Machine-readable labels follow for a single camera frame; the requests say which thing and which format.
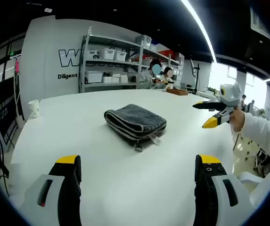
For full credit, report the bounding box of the grey towel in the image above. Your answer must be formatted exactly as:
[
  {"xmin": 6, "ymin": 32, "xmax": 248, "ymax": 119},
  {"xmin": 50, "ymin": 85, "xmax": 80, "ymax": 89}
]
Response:
[{"xmin": 103, "ymin": 104, "xmax": 168, "ymax": 153}]

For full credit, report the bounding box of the person's right hand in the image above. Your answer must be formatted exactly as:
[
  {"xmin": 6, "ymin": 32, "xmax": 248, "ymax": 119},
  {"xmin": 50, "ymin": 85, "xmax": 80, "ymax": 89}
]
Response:
[{"xmin": 229, "ymin": 109, "xmax": 245, "ymax": 137}]

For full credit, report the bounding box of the black monitor stand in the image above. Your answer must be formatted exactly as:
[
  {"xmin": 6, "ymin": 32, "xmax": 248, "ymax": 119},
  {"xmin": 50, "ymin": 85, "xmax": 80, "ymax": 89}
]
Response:
[{"xmin": 189, "ymin": 58, "xmax": 202, "ymax": 95}]

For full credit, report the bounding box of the brown wooden tray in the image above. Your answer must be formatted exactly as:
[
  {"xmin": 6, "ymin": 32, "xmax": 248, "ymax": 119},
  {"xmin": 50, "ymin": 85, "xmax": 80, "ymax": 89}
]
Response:
[{"xmin": 166, "ymin": 88, "xmax": 189, "ymax": 96}]

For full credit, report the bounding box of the person's white buttoned clothing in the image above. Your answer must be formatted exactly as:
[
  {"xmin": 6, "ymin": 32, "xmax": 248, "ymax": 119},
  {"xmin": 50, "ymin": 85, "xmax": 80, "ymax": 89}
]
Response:
[{"xmin": 230, "ymin": 130, "xmax": 262, "ymax": 176}]

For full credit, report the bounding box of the long ceiling light strip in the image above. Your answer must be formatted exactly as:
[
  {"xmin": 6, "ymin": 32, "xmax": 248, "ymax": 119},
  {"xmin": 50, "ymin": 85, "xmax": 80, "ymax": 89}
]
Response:
[{"xmin": 180, "ymin": 0, "xmax": 218, "ymax": 63}]

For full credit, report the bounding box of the ceiling air vent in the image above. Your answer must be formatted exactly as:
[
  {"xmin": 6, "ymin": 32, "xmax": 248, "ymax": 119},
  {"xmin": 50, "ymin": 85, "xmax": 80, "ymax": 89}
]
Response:
[{"xmin": 250, "ymin": 6, "xmax": 270, "ymax": 43}]

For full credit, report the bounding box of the white paper cup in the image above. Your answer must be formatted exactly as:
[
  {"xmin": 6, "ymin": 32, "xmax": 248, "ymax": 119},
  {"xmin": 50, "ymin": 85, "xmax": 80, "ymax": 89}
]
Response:
[{"xmin": 28, "ymin": 99, "xmax": 41, "ymax": 119}]

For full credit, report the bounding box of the clear grey storage bin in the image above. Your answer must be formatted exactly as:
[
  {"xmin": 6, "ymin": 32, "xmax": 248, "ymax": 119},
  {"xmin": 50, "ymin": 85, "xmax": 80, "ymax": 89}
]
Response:
[{"xmin": 135, "ymin": 35, "xmax": 152, "ymax": 49}]

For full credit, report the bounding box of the black equipment rack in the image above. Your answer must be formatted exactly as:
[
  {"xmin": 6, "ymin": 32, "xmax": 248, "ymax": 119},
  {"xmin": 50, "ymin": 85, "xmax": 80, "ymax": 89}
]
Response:
[{"xmin": 0, "ymin": 76, "xmax": 20, "ymax": 148}]

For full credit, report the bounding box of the large white storage bin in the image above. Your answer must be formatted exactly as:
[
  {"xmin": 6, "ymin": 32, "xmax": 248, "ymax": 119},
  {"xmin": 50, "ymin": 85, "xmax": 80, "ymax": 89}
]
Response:
[{"xmin": 85, "ymin": 71, "xmax": 103, "ymax": 84}]

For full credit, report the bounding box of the grey metal shelf unit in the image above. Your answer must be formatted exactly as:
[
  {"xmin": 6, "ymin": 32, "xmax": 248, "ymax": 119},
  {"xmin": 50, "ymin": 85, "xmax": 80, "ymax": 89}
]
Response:
[{"xmin": 78, "ymin": 26, "xmax": 185, "ymax": 94}]

